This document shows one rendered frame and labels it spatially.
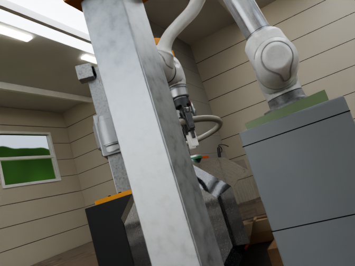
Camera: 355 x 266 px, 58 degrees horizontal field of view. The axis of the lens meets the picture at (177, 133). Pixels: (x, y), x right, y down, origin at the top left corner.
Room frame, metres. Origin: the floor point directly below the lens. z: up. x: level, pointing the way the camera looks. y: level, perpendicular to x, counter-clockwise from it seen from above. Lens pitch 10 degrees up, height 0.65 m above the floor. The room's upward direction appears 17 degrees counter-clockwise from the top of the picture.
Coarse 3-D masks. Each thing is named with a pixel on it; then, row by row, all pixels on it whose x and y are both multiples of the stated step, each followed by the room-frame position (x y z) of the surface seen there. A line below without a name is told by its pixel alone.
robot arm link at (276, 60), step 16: (224, 0) 1.18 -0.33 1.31; (240, 0) 1.13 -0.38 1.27; (240, 16) 1.14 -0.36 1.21; (256, 16) 1.13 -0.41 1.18; (256, 32) 1.12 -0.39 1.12; (272, 32) 1.10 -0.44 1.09; (256, 48) 1.11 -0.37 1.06; (272, 48) 1.05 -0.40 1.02; (288, 48) 1.05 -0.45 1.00; (256, 64) 1.11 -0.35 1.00; (272, 64) 1.07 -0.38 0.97; (288, 64) 1.06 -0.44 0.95; (272, 80) 1.13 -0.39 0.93; (288, 80) 1.15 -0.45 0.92
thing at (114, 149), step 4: (108, 112) 2.95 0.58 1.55; (96, 116) 2.93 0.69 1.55; (100, 116) 2.93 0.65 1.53; (104, 116) 2.92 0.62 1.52; (108, 116) 2.92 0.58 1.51; (96, 120) 2.93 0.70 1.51; (100, 120) 2.93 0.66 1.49; (96, 124) 2.93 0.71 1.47; (96, 128) 2.93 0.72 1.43; (100, 140) 2.93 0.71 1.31; (100, 144) 2.93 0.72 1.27; (116, 144) 2.94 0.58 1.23; (104, 148) 2.93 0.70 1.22; (108, 148) 2.92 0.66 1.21; (112, 148) 2.92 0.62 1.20; (116, 148) 2.92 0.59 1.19; (104, 152) 2.93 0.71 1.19; (108, 152) 2.93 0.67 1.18; (112, 152) 2.94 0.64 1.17; (116, 152) 2.94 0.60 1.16; (120, 152) 2.97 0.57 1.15; (104, 156) 2.94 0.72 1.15
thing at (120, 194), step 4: (120, 192) 2.84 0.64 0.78; (124, 192) 2.80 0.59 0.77; (128, 192) 2.78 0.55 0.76; (108, 196) 2.89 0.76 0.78; (112, 196) 2.85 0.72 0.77; (116, 196) 2.83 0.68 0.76; (120, 196) 2.82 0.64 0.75; (100, 200) 2.90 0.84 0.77; (104, 200) 2.89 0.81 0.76; (108, 200) 2.87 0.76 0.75; (96, 204) 2.93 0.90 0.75
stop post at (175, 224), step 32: (64, 0) 0.48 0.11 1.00; (96, 0) 0.47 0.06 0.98; (128, 0) 0.48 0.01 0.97; (96, 32) 0.48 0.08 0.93; (128, 32) 0.46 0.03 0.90; (128, 64) 0.46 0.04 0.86; (160, 64) 0.52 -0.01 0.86; (128, 96) 0.47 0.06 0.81; (160, 96) 0.48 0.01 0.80; (128, 128) 0.48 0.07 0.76; (160, 128) 0.46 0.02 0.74; (128, 160) 0.48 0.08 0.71; (160, 160) 0.46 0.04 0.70; (160, 192) 0.47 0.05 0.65; (192, 192) 0.49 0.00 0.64; (160, 224) 0.47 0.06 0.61; (192, 224) 0.46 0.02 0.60; (160, 256) 0.48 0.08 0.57; (192, 256) 0.46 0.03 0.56
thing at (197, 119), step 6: (180, 120) 1.40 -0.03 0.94; (198, 120) 1.43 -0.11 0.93; (204, 120) 1.45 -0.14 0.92; (210, 120) 1.48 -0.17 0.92; (216, 120) 1.52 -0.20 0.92; (216, 126) 1.68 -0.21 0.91; (210, 132) 1.76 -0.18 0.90; (198, 138) 1.83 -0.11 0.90; (204, 138) 1.81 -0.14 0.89; (186, 144) 1.85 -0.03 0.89
